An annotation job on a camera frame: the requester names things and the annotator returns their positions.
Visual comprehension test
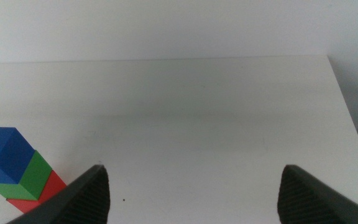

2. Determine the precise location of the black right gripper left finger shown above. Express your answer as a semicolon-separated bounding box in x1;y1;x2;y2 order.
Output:
6;164;111;224

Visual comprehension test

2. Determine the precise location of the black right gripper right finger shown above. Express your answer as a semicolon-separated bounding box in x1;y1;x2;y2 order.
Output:
277;164;358;224

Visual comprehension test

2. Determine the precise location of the red cube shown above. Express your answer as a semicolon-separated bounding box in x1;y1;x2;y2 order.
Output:
6;169;68;214

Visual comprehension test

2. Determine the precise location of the green cube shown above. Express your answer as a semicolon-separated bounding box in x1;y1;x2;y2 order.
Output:
0;150;53;201

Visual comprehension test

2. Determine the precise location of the blue cube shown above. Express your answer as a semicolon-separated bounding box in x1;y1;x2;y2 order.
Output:
0;126;36;185

